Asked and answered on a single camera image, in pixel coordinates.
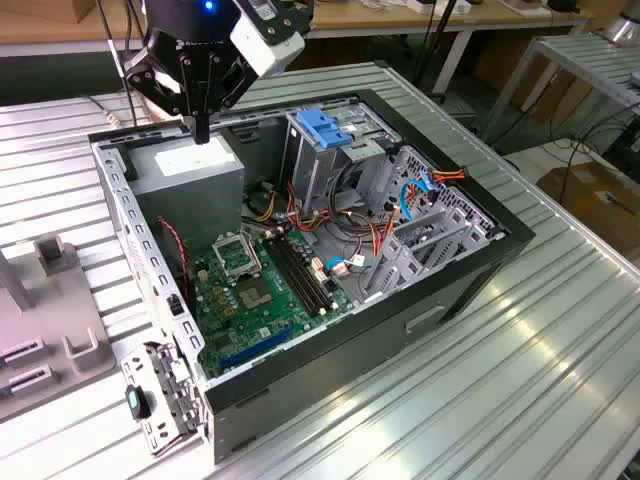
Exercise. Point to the grey parts rack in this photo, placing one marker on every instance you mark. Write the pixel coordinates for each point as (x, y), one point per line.
(50, 310)

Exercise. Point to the black knob teal button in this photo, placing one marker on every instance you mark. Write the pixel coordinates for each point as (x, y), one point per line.
(132, 400)

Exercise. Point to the grey metal rear bracket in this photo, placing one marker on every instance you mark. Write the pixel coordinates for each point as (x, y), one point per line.
(160, 380)

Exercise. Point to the black RAM slot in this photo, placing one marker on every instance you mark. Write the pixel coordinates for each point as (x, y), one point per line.
(297, 276)
(309, 271)
(303, 273)
(291, 278)

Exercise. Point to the blue plastic drive latch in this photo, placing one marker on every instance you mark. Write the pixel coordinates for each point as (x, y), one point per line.
(320, 127)

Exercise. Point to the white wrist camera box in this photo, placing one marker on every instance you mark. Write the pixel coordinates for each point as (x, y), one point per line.
(260, 45)

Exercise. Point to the CPU socket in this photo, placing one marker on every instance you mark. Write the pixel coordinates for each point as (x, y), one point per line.
(235, 255)

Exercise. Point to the black case fan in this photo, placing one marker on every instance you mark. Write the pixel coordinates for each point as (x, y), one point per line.
(172, 260)

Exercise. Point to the black PC case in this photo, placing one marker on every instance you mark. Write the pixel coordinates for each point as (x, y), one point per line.
(350, 360)

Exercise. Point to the brown cardboard box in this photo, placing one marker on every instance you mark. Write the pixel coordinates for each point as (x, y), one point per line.
(590, 200)
(550, 95)

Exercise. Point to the green motherboard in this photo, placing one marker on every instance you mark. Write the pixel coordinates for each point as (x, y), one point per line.
(280, 320)

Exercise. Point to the grey metal drive cage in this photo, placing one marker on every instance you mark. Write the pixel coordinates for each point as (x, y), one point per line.
(310, 170)

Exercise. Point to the grey power supply unit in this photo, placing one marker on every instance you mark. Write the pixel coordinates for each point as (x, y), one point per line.
(190, 200)

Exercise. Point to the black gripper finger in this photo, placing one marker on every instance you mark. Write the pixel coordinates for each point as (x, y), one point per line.
(142, 82)
(235, 90)

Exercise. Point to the blue expansion slot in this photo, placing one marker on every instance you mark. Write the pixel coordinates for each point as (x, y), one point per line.
(260, 347)

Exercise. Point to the wooden desk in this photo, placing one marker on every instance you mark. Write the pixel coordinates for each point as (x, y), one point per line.
(50, 30)

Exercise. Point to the grey metal disk bay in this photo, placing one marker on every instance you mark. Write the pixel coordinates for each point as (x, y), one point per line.
(400, 270)

